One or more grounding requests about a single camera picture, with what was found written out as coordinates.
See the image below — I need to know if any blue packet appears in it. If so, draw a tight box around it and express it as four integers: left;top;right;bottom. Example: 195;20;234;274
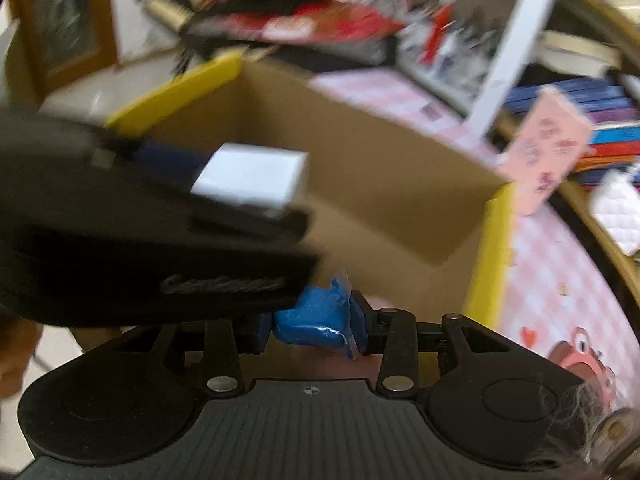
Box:
272;273;357;360

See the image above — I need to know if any white power adapter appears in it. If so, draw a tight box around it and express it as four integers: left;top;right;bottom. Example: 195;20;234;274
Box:
190;143;308;211

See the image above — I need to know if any person right hand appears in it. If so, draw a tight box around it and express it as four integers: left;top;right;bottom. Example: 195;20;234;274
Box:
0;316;42;400

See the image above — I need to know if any yellow cardboard box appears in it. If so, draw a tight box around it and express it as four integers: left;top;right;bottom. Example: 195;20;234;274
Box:
106;53;513;328

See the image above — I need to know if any pink checkered tablecloth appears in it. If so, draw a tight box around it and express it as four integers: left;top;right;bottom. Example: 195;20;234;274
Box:
310;68;639;404

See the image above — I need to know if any wooden glass door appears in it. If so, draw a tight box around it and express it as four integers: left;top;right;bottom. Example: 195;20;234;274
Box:
10;0;118;98

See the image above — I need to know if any pink sticker cylinder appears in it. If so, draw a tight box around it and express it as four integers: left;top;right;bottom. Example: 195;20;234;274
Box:
497;86;593;216

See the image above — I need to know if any white quilted pearl handbag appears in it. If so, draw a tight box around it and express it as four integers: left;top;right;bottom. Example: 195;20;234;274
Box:
588;162;640;257

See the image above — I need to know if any black keyboard piano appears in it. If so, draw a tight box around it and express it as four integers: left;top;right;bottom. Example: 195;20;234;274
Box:
144;0;402;74

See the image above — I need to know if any white cubby shelf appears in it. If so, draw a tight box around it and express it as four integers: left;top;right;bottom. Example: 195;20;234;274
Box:
359;0;532;116

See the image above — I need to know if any wooden bookshelf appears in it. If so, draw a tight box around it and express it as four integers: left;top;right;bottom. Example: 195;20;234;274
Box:
464;0;640;311

